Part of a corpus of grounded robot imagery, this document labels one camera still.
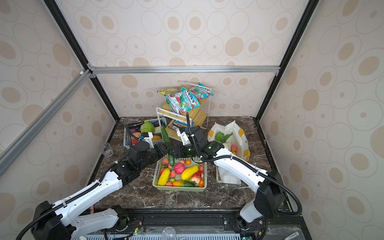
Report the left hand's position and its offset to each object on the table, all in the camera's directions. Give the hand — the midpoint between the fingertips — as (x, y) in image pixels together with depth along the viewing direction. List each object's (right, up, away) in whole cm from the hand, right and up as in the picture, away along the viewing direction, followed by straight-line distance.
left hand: (174, 143), depth 73 cm
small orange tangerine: (+6, -14, +21) cm, 25 cm away
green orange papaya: (+3, -23, +10) cm, 25 cm away
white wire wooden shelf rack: (-4, +12, +23) cm, 26 cm away
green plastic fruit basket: (+2, -19, +14) cm, 24 cm away
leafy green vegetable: (+27, +2, +20) cm, 34 cm away
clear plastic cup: (-47, -7, +25) cm, 54 cm away
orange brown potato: (-30, +4, +31) cm, 43 cm away
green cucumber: (-4, +2, +4) cm, 6 cm away
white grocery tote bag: (+35, +1, +15) cm, 38 cm away
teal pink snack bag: (+13, +29, +12) cm, 34 cm away
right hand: (-1, -5, +1) cm, 5 cm away
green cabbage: (-22, +9, +26) cm, 35 cm away
